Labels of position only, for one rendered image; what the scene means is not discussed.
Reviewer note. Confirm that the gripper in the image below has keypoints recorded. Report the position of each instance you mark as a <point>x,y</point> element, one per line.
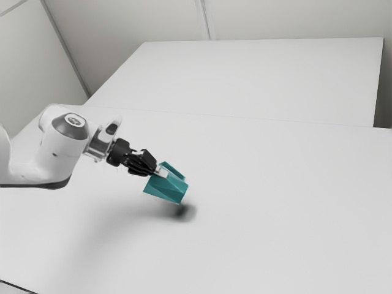
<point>122,153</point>

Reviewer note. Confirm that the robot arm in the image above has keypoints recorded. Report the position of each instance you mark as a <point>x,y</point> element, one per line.
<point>46,147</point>

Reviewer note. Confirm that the teal faceted mug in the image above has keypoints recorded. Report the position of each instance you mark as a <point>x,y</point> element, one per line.
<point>168,190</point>

